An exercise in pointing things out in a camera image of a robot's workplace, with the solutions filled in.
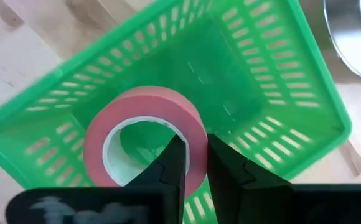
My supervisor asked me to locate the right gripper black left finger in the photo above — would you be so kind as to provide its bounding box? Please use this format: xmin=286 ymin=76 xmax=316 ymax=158
xmin=5 ymin=134 xmax=188 ymax=224

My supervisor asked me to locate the green plastic slotted basket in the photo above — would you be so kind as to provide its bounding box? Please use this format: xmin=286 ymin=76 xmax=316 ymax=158
xmin=0 ymin=0 xmax=353 ymax=224

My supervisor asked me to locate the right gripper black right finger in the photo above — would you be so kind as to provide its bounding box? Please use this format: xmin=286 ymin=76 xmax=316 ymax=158
xmin=207 ymin=133 xmax=361 ymax=224

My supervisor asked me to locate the red tape roll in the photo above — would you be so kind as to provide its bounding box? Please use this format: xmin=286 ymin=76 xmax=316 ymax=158
xmin=83 ymin=85 xmax=209 ymax=199

